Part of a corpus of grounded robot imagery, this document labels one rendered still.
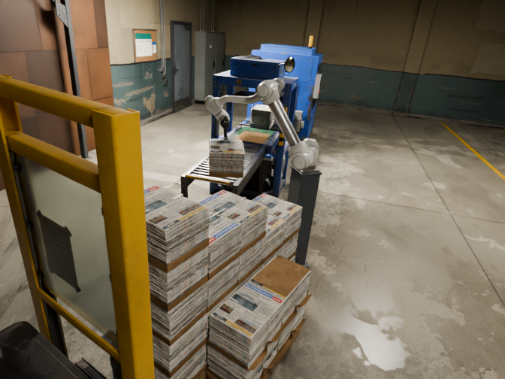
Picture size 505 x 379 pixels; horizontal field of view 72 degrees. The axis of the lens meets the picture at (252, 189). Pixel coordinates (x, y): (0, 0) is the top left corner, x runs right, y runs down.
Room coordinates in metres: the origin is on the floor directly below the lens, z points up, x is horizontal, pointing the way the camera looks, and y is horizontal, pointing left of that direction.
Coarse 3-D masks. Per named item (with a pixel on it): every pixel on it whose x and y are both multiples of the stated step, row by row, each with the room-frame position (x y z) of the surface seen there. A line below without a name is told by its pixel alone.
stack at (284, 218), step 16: (272, 208) 2.39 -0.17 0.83; (288, 208) 2.41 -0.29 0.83; (272, 224) 2.15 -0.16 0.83; (288, 224) 2.28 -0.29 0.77; (272, 240) 2.06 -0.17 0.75; (240, 256) 1.73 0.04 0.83; (256, 256) 1.89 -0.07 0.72; (272, 256) 2.10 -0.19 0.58; (288, 256) 2.34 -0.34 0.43; (224, 272) 1.59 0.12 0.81; (240, 272) 1.75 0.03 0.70; (256, 272) 1.93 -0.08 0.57; (208, 288) 1.48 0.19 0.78; (224, 288) 1.61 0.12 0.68; (208, 304) 1.48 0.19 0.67; (208, 320) 1.49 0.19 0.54
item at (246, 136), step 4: (244, 132) 4.59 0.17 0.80; (248, 132) 4.60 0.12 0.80; (252, 132) 4.62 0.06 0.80; (256, 132) 4.64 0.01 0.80; (240, 136) 4.39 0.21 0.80; (244, 136) 4.41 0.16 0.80; (248, 136) 4.42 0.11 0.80; (252, 136) 4.44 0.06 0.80; (256, 136) 4.46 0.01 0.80; (260, 136) 4.47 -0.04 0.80; (264, 136) 4.49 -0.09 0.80; (268, 136) 4.50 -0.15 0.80; (244, 140) 4.24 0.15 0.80; (248, 140) 4.25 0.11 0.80; (252, 140) 4.27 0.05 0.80; (256, 140) 4.28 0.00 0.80; (260, 140) 4.30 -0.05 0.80; (264, 140) 4.31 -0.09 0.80
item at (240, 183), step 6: (264, 144) 4.12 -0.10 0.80; (264, 150) 3.92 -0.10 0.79; (258, 156) 3.65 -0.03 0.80; (252, 162) 3.45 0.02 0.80; (258, 162) 3.63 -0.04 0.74; (246, 168) 3.26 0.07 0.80; (252, 168) 3.38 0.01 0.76; (246, 174) 3.14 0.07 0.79; (240, 180) 2.94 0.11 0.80; (246, 180) 3.16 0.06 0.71; (234, 186) 2.83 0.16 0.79; (240, 186) 2.93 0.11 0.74; (234, 192) 2.83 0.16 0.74; (240, 192) 2.95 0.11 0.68
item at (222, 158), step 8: (216, 144) 2.75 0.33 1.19; (224, 144) 2.76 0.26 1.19; (232, 144) 2.78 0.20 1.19; (216, 152) 2.62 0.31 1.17; (224, 152) 2.63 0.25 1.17; (232, 152) 2.64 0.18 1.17; (240, 152) 2.66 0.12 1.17; (216, 160) 2.62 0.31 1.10; (224, 160) 2.63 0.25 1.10; (232, 160) 2.63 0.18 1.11; (240, 160) 2.64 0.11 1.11; (216, 168) 2.63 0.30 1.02; (224, 168) 2.63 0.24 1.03; (232, 168) 2.64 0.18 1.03; (240, 168) 2.65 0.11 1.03
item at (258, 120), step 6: (252, 108) 4.96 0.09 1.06; (258, 108) 4.98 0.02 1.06; (264, 108) 5.02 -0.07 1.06; (252, 114) 4.94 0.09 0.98; (258, 114) 4.92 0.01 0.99; (264, 114) 4.90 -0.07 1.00; (270, 114) 4.88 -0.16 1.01; (252, 120) 4.94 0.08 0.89; (258, 120) 4.92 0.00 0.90; (264, 120) 4.90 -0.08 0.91; (270, 120) 4.88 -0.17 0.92; (252, 126) 4.93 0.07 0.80; (258, 126) 4.92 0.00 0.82; (264, 126) 4.90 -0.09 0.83; (270, 126) 4.91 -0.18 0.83
